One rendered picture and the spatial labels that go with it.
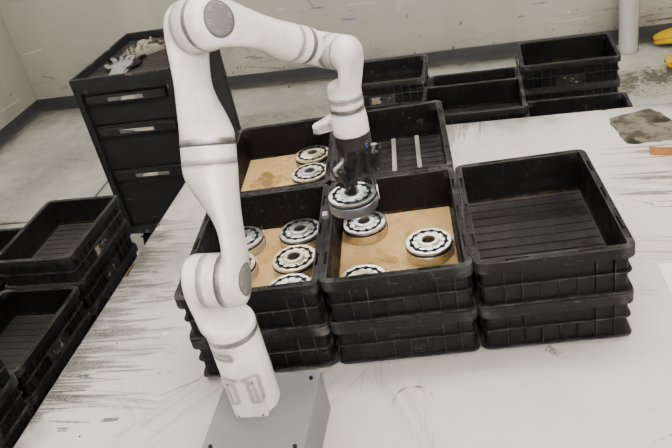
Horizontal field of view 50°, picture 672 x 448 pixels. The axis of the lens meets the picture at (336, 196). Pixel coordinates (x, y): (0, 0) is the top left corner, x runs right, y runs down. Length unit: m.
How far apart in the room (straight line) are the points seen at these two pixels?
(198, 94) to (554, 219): 0.87
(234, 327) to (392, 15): 3.79
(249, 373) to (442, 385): 0.40
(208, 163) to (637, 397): 0.88
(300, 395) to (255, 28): 0.67
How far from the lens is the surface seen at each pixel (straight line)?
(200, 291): 1.18
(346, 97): 1.40
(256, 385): 1.31
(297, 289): 1.41
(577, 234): 1.63
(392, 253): 1.61
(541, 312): 1.47
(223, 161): 1.16
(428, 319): 1.45
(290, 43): 1.28
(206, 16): 1.15
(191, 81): 1.20
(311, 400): 1.36
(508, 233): 1.64
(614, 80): 3.21
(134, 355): 1.77
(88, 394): 1.73
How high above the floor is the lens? 1.76
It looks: 30 degrees down
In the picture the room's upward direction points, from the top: 12 degrees counter-clockwise
